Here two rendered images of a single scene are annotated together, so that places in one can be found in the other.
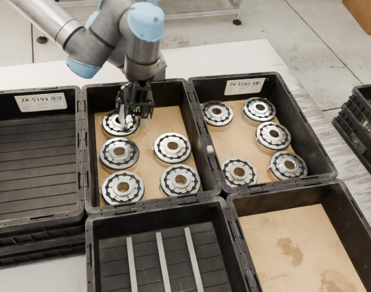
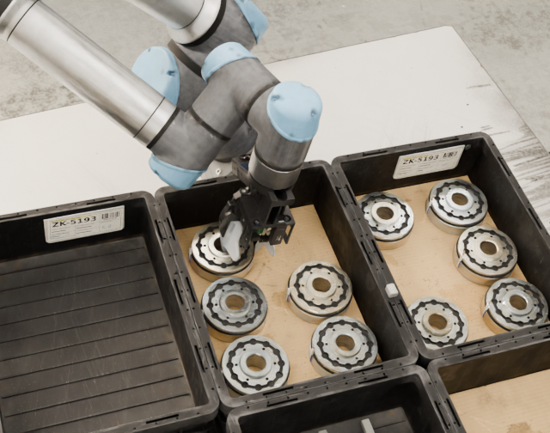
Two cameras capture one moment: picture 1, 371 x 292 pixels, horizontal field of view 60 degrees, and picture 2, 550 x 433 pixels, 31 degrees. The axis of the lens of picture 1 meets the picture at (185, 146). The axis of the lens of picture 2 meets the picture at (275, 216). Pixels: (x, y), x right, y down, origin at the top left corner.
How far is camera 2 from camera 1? 73 cm
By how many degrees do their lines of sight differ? 5
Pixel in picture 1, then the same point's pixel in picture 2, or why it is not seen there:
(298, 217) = (538, 388)
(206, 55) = (333, 75)
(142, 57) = (287, 161)
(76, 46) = (174, 143)
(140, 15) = (291, 110)
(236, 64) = (397, 90)
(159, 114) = not seen: hidden behind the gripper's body
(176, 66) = not seen: hidden behind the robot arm
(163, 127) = (294, 248)
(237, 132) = (424, 248)
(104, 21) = (220, 106)
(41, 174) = (108, 351)
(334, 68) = not seen: outside the picture
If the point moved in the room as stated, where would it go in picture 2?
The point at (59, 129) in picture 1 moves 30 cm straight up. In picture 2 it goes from (114, 268) to (112, 142)
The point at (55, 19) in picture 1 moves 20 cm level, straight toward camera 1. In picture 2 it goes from (139, 104) to (198, 208)
